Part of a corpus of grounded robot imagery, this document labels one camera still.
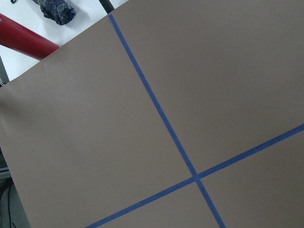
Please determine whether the red cylinder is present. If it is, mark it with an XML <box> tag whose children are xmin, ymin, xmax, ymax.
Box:
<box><xmin>0</xmin><ymin>14</ymin><xmax>59</xmax><ymax>60</ymax></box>

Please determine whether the dark blue cloth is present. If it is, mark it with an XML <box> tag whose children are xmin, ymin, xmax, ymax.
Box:
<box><xmin>33</xmin><ymin>0</ymin><xmax>76</xmax><ymax>26</ymax></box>

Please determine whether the black tripod rod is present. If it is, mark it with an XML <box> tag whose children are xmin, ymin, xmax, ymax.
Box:
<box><xmin>99</xmin><ymin>0</ymin><xmax>115</xmax><ymax>14</ymax></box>

